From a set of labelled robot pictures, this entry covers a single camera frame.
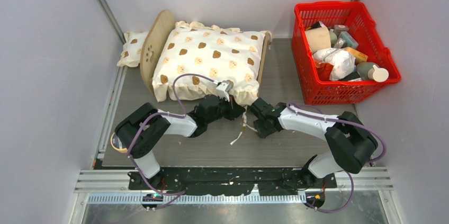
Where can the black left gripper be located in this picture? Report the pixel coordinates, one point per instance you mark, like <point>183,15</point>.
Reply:
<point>234,109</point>

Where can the wooden pet bed frame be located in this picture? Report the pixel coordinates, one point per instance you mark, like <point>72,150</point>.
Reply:
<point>154,47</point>

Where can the tape roll with blue core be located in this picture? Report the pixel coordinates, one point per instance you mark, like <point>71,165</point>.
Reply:
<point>117,144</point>

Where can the grey bottle with beige cap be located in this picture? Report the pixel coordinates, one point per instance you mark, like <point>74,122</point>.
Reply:
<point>372,71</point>

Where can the aluminium frame rail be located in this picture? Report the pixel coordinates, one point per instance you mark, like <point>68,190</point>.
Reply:
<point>111,19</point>

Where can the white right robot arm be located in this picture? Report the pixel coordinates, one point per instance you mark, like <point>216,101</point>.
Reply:
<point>350,143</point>

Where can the yellow box in basket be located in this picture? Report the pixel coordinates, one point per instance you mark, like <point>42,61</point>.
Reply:
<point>359,56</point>

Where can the teal box in basket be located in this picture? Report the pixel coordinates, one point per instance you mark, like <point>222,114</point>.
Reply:
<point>346,40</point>

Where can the red plastic basket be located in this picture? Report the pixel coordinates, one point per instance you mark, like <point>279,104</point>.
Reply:
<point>337,16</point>

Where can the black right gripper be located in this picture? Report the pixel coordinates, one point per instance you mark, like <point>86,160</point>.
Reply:
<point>262,133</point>

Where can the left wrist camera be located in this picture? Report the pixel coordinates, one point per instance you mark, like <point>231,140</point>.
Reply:
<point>223,88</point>

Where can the white crumpled bag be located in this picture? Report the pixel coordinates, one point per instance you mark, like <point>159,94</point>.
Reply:
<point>333,64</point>

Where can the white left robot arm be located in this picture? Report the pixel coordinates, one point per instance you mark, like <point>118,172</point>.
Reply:
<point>143,128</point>

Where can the large bear print cushion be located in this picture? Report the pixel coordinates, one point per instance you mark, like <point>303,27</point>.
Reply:
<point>210,61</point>

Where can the small bear print pillow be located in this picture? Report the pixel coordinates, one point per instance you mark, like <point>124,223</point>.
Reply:
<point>131,53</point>

